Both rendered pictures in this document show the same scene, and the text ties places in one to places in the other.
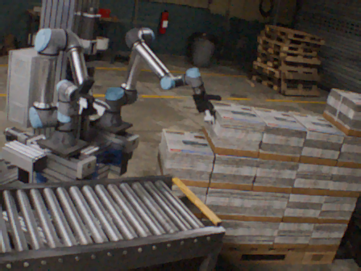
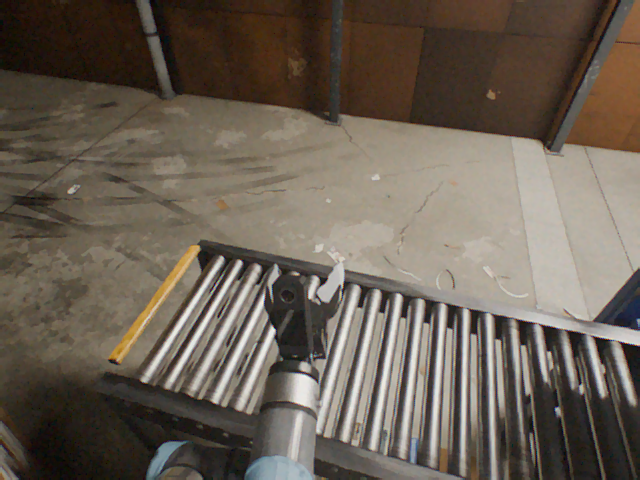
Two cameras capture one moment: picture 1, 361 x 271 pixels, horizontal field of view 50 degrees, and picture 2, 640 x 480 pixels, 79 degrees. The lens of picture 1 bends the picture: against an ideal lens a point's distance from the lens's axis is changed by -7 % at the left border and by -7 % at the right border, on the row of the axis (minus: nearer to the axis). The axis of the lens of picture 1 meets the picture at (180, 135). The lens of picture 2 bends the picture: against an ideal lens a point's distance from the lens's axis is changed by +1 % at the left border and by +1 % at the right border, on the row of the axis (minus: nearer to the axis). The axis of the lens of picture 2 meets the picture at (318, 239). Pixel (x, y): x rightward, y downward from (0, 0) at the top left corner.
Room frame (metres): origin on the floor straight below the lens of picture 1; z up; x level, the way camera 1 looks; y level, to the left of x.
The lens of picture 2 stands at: (1.91, 0.70, 1.73)
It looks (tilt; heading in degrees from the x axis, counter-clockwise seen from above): 44 degrees down; 228
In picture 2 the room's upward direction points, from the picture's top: straight up
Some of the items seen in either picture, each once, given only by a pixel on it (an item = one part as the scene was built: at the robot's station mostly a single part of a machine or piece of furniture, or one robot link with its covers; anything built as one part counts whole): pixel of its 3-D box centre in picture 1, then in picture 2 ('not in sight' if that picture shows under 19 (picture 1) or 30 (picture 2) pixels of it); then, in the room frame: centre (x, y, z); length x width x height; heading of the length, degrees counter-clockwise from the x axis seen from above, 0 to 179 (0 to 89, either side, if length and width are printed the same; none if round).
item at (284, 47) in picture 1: (288, 58); not in sight; (9.26, -2.04, 0.65); 1.33 x 0.94 x 1.30; 126
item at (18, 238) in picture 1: (14, 222); (460, 383); (1.34, 0.60, 0.77); 0.47 x 0.05 x 0.05; 32
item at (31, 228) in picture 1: (29, 220); (434, 376); (1.37, 0.55, 0.77); 0.47 x 0.05 x 0.05; 32
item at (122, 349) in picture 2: (195, 199); (159, 296); (1.79, -0.13, 0.81); 0.43 x 0.03 x 0.02; 32
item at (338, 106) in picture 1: (333, 180); not in sight; (2.76, -1.19, 0.65); 0.39 x 0.30 x 1.29; 13
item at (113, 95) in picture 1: (114, 98); not in sight; (2.59, 0.47, 0.98); 0.13 x 0.12 x 0.14; 154
